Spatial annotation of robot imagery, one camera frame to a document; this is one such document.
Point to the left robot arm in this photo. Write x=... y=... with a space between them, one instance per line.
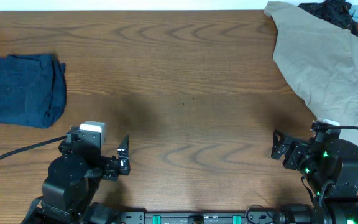
x=75 y=176

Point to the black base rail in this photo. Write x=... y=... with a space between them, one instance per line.
x=253 y=215

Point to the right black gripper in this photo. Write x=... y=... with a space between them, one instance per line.
x=291 y=152

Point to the khaki beige garment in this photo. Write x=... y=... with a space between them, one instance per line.
x=318 y=60

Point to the black patterned garment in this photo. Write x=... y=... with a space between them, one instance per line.
x=333 y=11

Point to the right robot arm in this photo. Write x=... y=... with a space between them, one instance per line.
x=329 y=168

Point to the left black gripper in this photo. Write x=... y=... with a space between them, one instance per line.
x=122 y=165

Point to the navy blue shorts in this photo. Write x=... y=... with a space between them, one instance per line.
x=32 y=90

